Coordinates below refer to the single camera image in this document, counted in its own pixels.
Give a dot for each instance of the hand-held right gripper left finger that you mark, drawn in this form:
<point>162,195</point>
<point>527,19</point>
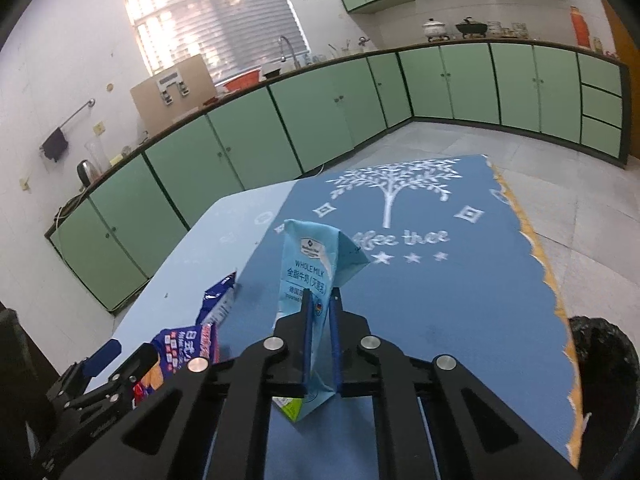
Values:
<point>306,345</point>

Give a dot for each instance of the blue white wrapper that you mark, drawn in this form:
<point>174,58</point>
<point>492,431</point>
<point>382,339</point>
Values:
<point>215,295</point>

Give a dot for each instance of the white pot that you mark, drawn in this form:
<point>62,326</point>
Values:
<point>434,30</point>

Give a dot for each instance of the red basin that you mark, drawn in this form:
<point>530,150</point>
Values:
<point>240,81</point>

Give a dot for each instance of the blue orange snack packet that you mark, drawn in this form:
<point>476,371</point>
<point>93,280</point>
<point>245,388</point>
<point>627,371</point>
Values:
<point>185,342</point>

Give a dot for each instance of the yellow wall socket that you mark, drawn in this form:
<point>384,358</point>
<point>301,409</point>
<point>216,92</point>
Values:
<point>99,128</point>

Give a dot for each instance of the orange thermos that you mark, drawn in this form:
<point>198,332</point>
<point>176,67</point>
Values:
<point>580,27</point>

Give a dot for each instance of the row of glass jars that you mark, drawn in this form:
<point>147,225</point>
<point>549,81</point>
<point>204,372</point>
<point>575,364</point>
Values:
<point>507,29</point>

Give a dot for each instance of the light blue table cover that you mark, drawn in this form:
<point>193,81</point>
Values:
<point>200,250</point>

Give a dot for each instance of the black wok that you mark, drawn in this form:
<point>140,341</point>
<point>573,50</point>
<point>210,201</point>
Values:
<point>470,27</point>

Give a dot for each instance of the dark cloth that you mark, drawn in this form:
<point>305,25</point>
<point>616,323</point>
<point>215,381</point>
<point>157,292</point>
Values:
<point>55,145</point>

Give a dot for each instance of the electric kettle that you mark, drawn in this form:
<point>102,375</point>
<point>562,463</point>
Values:
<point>86,172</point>

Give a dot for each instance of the metal wall rail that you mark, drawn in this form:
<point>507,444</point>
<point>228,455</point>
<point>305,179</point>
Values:
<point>75,115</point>

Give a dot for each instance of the blue printed table mat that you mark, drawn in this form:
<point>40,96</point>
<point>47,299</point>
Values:
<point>450,310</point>

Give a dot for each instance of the window with blinds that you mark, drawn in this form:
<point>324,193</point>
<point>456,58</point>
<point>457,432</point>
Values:
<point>210,15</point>

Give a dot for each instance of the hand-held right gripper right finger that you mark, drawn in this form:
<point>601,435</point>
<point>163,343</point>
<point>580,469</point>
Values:
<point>336,345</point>

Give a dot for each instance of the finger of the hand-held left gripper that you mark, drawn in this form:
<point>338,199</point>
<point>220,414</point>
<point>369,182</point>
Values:
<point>135,365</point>
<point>100,356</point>

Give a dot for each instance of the green lower kitchen cabinets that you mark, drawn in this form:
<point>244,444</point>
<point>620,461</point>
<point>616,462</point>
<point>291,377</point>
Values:
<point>260,125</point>

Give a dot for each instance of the dark furniture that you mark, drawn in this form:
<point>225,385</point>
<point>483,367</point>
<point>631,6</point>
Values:
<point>15,360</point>

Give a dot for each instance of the blue milk carton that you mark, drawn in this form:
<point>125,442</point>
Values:
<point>310,270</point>

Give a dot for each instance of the cardboard box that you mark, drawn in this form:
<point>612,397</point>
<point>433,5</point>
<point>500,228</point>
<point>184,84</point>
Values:
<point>200,77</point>

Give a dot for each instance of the black trash bin with bag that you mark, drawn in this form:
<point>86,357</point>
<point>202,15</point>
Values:
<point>605,360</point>

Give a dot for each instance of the clear measuring jug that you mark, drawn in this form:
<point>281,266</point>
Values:
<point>96,152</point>

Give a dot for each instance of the metal faucet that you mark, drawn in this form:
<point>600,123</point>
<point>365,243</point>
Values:
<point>287,45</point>

